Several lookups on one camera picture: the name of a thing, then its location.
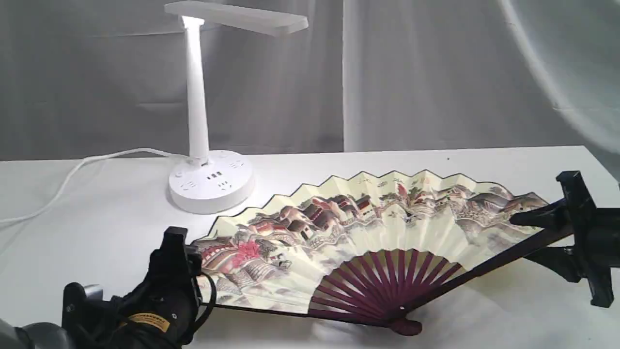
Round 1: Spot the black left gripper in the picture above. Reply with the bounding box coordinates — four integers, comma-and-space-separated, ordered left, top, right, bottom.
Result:
109, 227, 202, 349

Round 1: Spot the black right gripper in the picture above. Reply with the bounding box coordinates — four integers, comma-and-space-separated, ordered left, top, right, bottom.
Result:
510, 171, 620, 308

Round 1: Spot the painted folding paper fan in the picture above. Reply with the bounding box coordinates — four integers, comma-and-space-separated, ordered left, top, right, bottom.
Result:
193, 170, 570, 335

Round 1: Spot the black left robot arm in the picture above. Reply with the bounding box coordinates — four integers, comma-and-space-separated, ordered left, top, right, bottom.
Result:
1, 227, 217, 349

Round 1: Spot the white desk lamp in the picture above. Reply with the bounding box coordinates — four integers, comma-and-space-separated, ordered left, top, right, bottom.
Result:
164, 0, 309, 215

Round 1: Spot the grey backdrop curtain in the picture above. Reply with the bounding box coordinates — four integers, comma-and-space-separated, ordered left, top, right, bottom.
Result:
0, 0, 619, 163

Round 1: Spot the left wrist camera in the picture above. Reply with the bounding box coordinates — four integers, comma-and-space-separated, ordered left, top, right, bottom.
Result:
62, 282, 109, 347

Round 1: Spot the white power cable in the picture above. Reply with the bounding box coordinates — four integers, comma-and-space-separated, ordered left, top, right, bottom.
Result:
0, 148, 187, 226

